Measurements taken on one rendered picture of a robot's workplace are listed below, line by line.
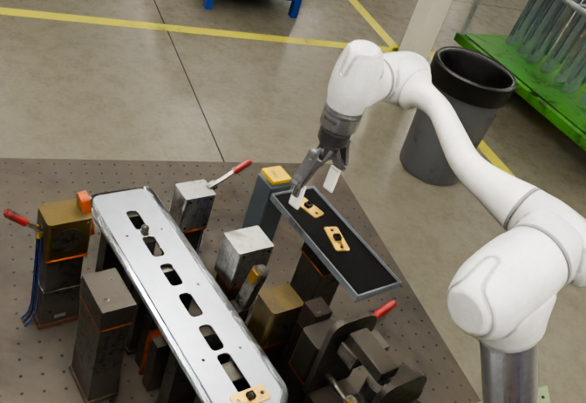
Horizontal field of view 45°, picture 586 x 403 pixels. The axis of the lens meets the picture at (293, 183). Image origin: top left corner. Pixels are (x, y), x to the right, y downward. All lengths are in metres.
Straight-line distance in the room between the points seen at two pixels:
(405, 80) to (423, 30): 3.50
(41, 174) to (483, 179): 1.53
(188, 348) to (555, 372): 2.33
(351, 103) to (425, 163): 2.76
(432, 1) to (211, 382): 3.88
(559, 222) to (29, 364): 1.28
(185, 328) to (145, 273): 0.18
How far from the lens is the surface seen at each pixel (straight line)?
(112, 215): 1.84
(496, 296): 1.17
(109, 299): 1.59
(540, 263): 1.22
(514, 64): 5.86
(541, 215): 1.31
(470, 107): 4.08
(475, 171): 1.39
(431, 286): 3.61
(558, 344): 3.74
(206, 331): 1.63
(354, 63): 1.52
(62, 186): 2.39
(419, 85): 1.62
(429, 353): 2.23
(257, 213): 1.89
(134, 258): 1.73
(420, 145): 4.27
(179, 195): 1.87
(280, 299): 1.61
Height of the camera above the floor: 2.19
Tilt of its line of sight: 34 degrees down
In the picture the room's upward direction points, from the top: 19 degrees clockwise
